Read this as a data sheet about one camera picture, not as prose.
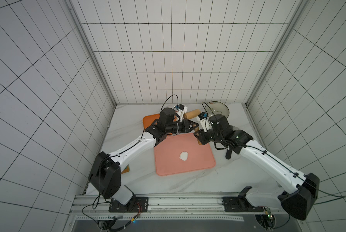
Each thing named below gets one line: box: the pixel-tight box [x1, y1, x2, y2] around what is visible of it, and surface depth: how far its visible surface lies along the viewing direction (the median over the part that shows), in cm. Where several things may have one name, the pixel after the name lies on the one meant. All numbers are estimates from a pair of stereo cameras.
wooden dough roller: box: [183, 108, 202, 120], surface depth 73 cm
